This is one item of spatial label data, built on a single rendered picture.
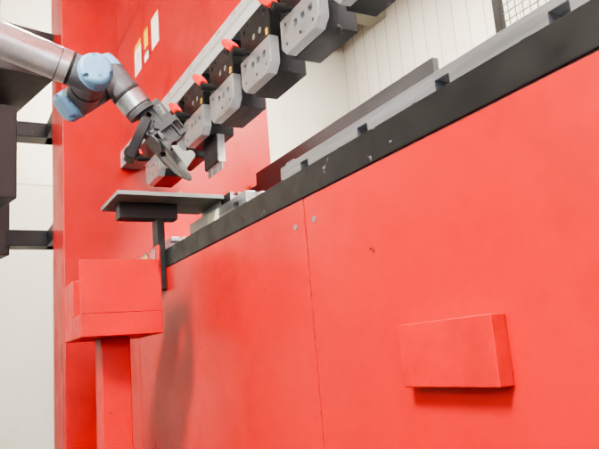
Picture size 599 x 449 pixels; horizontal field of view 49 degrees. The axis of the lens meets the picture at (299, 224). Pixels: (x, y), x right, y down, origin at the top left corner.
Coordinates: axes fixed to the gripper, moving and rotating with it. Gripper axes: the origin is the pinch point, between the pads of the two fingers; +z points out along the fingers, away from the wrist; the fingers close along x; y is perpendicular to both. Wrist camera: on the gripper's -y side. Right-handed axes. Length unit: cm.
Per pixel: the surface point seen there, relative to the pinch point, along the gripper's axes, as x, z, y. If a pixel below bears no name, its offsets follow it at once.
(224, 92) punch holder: -12.1, -9.8, 17.2
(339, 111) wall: 326, 14, 271
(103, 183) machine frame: 91, -23, 8
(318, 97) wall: 322, -7, 261
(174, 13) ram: 22, -42, 39
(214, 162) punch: 4.7, 1.1, 10.7
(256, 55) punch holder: -31.6, -9.3, 18.6
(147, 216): 3.2, 1.5, -12.8
